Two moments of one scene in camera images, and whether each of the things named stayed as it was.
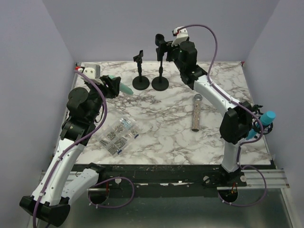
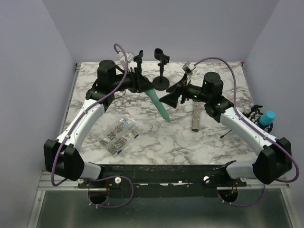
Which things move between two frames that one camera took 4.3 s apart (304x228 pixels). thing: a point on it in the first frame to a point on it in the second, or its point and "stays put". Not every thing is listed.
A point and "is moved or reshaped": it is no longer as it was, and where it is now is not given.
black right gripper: [163, 47] to [172, 99]
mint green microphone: [123, 88] is moved or reshaped
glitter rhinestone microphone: [197, 98] stays put
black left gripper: [113, 89] to [138, 83]
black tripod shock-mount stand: [256, 114] stays put
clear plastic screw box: [119, 136] stays put
